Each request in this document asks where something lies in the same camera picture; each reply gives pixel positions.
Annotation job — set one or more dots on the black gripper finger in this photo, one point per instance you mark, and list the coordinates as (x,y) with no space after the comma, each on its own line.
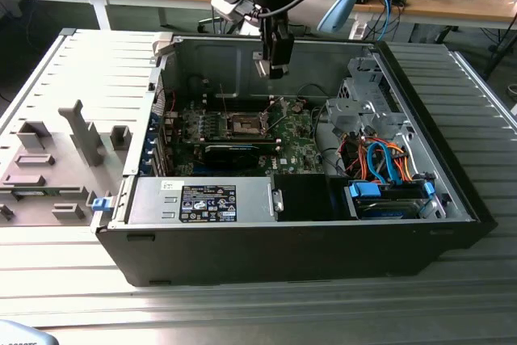
(281,52)
(265,38)

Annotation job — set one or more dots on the silver CPU chip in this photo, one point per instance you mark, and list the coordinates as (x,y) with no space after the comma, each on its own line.
(262,69)

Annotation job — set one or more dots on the metal locking lever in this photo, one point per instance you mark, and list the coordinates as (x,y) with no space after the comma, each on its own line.
(224,100)

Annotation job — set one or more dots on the CPU socket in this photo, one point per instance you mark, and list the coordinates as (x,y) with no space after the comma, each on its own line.
(244,124)

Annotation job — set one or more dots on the round coin battery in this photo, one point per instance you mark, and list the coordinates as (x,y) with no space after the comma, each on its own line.
(297,107)

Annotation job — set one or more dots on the white plug box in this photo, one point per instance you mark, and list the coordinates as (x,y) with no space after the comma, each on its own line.
(358,30)

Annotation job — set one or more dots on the metal disk bay cage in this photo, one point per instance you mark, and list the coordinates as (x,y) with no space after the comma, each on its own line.
(351,112)

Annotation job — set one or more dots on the green motherboard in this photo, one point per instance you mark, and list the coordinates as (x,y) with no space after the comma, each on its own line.
(299,147)

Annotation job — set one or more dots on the black graphics card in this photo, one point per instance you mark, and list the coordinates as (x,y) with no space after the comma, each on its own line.
(230,157)

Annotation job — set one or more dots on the hard disk blue carrier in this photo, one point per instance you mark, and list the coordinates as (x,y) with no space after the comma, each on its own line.
(387,209)

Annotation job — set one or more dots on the silver power supply unit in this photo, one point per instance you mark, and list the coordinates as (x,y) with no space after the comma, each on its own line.
(153,199)

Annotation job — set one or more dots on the black PC case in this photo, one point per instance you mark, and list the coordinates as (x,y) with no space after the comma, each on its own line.
(242,256)

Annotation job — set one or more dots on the blue plastic clip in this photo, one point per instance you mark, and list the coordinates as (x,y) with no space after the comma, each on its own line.
(101,204)

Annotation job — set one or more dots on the grey parts rack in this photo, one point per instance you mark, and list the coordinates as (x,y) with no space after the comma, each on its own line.
(60,159)

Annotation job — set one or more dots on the grey rounded device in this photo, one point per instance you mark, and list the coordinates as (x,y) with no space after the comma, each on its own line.
(20,335)

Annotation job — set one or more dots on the silver metal latch bracket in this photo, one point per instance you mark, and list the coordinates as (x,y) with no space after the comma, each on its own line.
(278,199)

